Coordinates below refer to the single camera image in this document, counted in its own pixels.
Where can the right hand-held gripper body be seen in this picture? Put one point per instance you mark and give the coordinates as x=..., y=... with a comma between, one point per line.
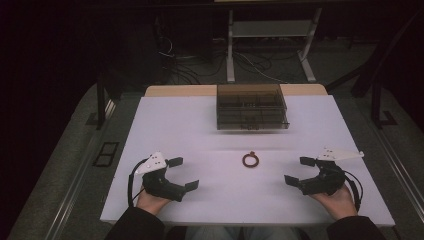
x=328, y=180

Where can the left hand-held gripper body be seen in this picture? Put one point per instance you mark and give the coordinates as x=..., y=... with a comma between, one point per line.
x=160, y=183

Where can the transparent brown drawer box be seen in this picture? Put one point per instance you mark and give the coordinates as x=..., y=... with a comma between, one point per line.
x=251, y=106

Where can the person's left hand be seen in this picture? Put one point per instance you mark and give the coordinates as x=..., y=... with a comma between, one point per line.
x=151, y=203

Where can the person's right hand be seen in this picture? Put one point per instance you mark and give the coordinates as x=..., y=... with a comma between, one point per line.
x=336, y=203

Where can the person's legs in jeans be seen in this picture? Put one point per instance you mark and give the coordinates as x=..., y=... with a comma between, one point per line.
x=241, y=233

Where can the black metal stand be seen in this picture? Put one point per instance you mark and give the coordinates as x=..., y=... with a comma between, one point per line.
x=376, y=103
x=101, y=100

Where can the black floor socket frame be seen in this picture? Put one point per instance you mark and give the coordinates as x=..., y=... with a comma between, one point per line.
x=106, y=154

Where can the metal floor rail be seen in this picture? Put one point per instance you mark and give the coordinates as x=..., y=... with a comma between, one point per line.
x=396, y=160
x=71, y=196

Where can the white metal stand frame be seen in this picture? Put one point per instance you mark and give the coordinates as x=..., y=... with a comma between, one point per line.
x=233, y=30

